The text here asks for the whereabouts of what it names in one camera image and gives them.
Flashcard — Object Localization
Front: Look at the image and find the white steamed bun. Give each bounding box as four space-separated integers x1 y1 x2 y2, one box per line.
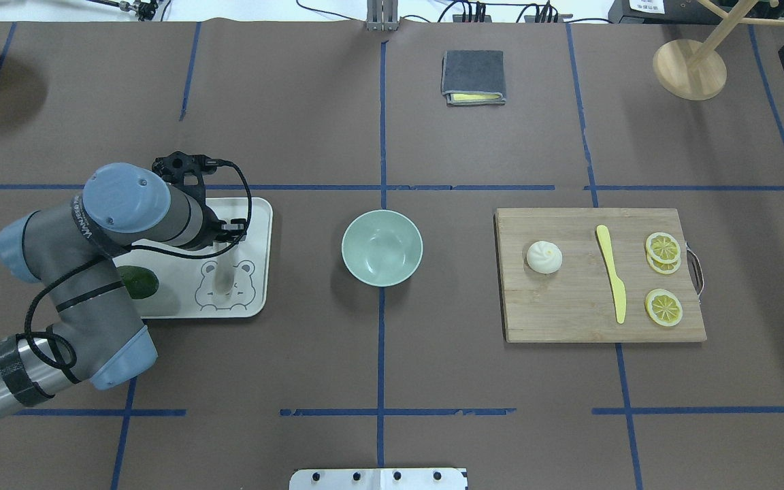
525 241 563 275

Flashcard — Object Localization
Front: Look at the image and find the lemon slice underneath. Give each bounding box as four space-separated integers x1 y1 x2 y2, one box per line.
647 257 681 275

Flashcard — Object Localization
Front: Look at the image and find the lemon slice upper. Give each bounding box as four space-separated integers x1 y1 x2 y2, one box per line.
644 232 682 265

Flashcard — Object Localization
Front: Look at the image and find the bamboo cutting board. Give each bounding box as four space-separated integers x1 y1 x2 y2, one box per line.
495 208 707 342

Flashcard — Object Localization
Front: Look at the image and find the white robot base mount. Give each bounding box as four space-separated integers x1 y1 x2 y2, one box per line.
289 468 469 489

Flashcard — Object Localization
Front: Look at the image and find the yellow plastic knife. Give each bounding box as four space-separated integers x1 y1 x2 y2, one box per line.
596 224 627 325

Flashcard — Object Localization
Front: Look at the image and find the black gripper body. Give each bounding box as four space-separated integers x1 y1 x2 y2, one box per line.
152 152 246 246

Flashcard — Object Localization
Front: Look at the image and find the white ceramic spoon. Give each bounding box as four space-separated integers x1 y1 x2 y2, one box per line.
212 242 237 297

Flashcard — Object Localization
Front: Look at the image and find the mint green bowl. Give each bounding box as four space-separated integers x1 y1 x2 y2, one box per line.
340 209 424 287

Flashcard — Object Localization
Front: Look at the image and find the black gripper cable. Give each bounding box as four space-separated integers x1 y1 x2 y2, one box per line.
21 160 252 382

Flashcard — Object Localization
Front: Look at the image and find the cream bear serving tray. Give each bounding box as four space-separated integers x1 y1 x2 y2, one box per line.
114 197 273 319

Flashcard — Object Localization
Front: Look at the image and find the green lime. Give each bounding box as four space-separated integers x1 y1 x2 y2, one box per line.
117 265 161 300

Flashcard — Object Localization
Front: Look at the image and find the yellow sponge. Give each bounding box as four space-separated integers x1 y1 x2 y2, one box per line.
446 93 505 106

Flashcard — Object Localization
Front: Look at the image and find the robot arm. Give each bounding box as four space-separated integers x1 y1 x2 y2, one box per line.
0 152 252 419

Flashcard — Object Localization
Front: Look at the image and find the wooden mug tree stand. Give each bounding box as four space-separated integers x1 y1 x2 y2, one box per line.
651 1 784 101

